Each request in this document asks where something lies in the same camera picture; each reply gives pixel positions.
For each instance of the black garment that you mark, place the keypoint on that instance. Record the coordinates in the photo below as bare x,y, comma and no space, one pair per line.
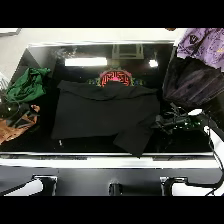
100,113

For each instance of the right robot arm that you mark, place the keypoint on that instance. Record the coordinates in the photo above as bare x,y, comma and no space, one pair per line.
173,120

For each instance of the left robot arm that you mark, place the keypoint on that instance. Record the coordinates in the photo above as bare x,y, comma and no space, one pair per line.
20,117

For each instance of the dark striped garment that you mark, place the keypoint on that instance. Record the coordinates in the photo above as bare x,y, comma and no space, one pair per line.
190,83

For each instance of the green garment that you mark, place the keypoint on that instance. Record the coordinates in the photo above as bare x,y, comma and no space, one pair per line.
28,85

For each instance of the brown garment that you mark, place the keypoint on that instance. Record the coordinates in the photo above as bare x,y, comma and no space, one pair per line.
11,133

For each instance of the purple garment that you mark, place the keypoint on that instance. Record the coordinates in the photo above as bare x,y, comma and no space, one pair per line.
205,43

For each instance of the silver frame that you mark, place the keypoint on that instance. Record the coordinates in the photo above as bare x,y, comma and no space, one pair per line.
106,161

